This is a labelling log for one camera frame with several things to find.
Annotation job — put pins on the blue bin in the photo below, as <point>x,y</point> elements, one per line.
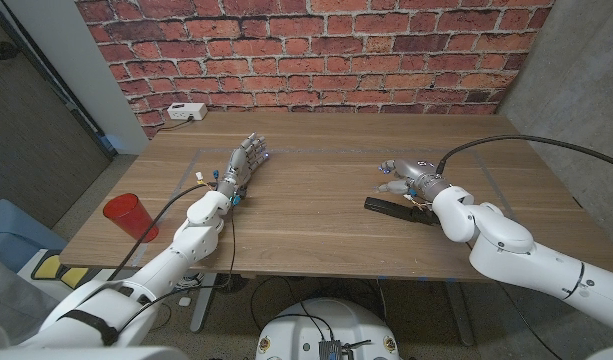
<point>11,235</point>

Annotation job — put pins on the red brick print backdrop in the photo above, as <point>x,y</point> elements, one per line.
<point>311,50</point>

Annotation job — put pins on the white power strip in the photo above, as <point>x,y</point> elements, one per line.
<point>186,111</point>

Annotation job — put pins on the small black torso device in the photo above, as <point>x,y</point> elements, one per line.
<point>330,350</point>

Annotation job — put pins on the grey trouser leg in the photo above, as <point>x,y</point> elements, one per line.
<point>11,300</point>

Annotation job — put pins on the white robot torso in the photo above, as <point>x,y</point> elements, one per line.
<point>306,325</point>

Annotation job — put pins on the black round base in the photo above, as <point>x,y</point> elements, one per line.
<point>233,284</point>

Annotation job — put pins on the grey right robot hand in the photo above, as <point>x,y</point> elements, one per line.
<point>421,177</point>

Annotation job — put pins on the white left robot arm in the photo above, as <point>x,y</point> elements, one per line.
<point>191,242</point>

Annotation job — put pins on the small white adapter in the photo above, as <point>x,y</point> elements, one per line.
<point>184,301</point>

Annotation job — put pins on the red plastic cup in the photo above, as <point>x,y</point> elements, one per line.
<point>131,217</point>

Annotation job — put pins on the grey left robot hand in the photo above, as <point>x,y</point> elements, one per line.
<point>238,165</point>

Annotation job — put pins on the white floor board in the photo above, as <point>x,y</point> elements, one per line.
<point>93,275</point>

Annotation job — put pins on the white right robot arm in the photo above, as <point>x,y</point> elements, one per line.
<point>506,245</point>

